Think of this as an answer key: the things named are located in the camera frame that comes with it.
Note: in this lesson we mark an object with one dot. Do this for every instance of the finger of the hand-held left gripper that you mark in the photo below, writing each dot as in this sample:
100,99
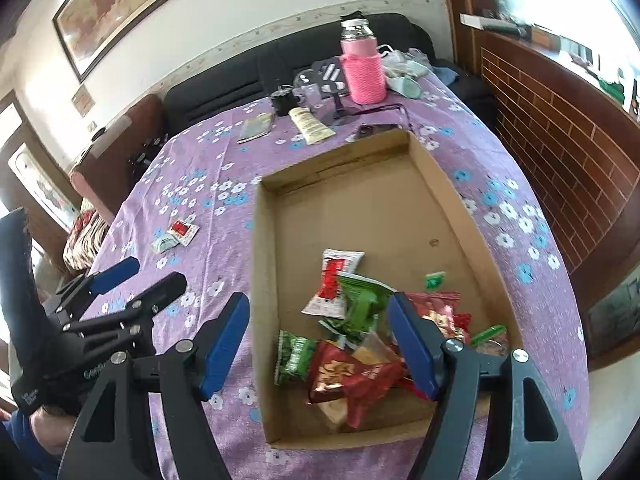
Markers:
155,295
115,272

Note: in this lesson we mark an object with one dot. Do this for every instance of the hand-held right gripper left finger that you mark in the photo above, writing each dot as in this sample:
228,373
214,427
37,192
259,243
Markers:
225,345

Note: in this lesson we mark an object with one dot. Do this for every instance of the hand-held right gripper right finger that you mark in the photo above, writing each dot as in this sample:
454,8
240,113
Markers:
412,345

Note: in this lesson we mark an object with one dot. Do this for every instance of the red patterned snack packet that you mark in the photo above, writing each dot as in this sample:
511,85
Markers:
440,310

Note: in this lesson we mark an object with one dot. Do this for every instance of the small green candy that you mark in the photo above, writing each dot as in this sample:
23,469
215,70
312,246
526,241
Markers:
434,280

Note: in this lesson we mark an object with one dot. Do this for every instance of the shiny red snack packet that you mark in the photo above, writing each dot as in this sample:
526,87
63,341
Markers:
350,377

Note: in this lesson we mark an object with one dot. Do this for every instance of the green pea snack packet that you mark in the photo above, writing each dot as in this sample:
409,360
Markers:
367,305
295,357

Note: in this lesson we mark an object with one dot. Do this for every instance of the round cookie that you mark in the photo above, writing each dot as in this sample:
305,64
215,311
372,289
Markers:
487,337

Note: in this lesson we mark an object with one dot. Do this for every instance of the shallow cardboard box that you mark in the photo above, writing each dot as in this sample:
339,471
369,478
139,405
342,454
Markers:
360,200

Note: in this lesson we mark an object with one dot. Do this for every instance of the person's left forearm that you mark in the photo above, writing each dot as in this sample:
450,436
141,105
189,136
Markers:
52,430

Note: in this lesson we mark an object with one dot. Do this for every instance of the patterned folded blanket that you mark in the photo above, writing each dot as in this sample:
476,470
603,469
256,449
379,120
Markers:
85,240

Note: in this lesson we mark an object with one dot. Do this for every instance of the small white green packet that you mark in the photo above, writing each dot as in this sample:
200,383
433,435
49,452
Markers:
165,243

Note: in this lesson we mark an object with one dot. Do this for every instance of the long white red snack packet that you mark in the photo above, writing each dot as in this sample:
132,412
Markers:
182,231

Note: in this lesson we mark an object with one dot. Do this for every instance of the white and red snack packet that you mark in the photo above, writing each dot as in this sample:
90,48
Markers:
330,285

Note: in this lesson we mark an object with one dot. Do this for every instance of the person's blue clothing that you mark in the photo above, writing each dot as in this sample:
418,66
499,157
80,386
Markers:
17,442

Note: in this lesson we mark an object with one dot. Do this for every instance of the purple floral tablecloth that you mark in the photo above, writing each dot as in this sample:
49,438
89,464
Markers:
210,200

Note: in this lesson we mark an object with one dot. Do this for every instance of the wooden framed poster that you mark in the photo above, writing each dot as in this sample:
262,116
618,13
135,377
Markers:
40,185

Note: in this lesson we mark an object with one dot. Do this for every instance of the dark metal tool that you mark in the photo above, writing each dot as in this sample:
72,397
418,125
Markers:
147,150

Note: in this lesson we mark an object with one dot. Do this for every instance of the white cloth strip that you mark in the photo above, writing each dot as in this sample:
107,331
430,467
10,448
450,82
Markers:
110,140

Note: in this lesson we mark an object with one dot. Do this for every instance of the brown armchair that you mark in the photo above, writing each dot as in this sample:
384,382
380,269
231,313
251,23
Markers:
145,120

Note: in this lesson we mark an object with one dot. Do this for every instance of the grey booklet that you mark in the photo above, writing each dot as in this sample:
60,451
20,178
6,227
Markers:
256,127

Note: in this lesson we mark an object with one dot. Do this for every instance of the bamboo picture panel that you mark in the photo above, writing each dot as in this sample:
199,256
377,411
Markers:
615,310

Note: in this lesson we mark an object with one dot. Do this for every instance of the black smartphone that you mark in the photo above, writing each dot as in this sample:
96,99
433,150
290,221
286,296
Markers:
377,131

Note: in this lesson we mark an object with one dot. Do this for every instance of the black sofa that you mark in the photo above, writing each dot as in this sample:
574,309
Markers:
225,85

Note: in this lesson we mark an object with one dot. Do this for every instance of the cream tube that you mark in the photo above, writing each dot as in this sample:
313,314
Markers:
312,127

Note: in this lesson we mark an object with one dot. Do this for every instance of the black cup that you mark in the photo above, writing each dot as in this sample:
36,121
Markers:
284,102

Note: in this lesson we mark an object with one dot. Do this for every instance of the clear plastic cup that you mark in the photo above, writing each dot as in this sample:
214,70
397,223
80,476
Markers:
312,97

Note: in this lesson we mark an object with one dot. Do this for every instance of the pale green cloth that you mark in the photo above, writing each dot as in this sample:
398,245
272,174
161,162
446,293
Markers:
410,77

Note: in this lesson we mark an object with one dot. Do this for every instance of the blue cloth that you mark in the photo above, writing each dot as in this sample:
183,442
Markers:
447,74

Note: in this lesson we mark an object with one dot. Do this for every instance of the bottle in pink knit sleeve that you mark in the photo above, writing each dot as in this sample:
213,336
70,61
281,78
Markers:
362,72

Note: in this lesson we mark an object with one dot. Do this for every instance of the black slotted stand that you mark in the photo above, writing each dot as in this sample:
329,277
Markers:
325,75

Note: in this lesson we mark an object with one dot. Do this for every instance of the wooden window sill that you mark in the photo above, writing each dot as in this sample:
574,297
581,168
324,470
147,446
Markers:
575,65

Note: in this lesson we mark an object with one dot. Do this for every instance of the white long box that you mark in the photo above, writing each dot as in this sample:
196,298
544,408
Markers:
492,22

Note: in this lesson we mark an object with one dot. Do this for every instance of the small wall plaque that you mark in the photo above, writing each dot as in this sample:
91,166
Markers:
83,100

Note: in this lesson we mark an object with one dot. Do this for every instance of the framed wall painting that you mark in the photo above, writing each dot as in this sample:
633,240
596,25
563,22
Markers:
140,5

